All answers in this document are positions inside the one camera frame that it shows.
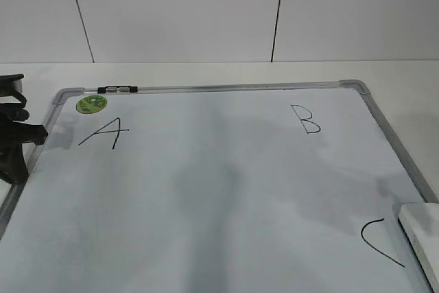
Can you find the white board with grey frame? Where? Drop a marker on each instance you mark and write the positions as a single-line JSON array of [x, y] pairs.
[[251, 188]]

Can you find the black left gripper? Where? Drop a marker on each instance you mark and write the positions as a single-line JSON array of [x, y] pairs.
[[14, 133]]

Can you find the white rectangular board eraser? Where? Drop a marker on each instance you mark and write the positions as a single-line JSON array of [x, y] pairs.
[[417, 223]]

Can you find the round green magnet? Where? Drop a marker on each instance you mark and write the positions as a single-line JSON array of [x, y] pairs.
[[91, 104]]

